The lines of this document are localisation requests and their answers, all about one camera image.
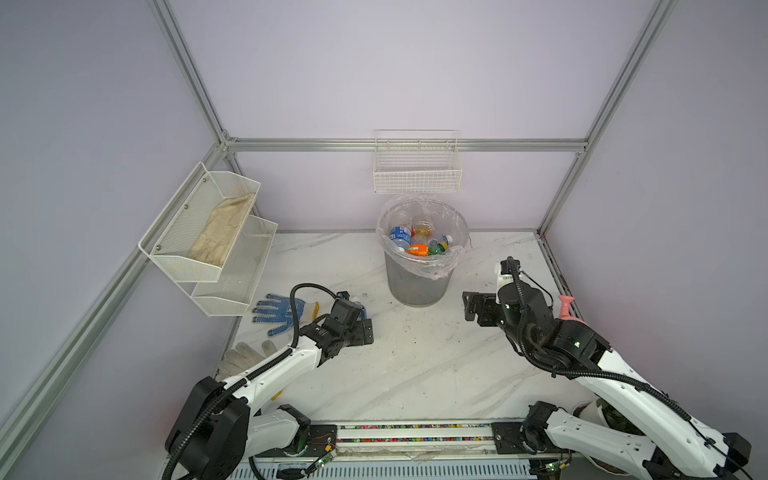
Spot green plastic bottle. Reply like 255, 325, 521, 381
427, 235, 453, 256

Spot yellow-cap clear bottle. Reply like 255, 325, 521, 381
407, 222, 433, 257

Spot capless blue label bottle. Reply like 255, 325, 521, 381
389, 224, 413, 251

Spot white-cap blue label bottle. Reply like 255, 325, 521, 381
350, 296, 368, 321

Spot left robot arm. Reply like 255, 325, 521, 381
162, 298, 373, 479

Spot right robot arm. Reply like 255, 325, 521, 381
462, 280, 751, 479

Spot grey mesh waste bin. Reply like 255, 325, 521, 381
382, 200, 471, 308

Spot clear plastic bin liner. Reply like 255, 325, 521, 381
376, 195, 471, 280

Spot blue dotted work glove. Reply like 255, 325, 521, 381
252, 293, 319, 338

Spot pink watering can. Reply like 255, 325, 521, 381
558, 295, 586, 325

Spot white mesh lower shelf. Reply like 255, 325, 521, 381
191, 215, 278, 317

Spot white mesh shelf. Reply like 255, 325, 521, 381
191, 215, 278, 317
138, 163, 260, 283

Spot beige cloth in shelf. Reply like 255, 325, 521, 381
188, 194, 256, 267

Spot potted green plant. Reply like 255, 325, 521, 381
573, 398, 644, 477

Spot white mesh upper shelf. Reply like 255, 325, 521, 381
138, 163, 260, 283

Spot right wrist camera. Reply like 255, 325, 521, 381
495, 257, 521, 292

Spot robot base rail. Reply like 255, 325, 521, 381
258, 418, 537, 459

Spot white wire wall basket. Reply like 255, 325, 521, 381
373, 129, 463, 194

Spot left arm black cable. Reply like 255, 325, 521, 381
160, 283, 340, 480

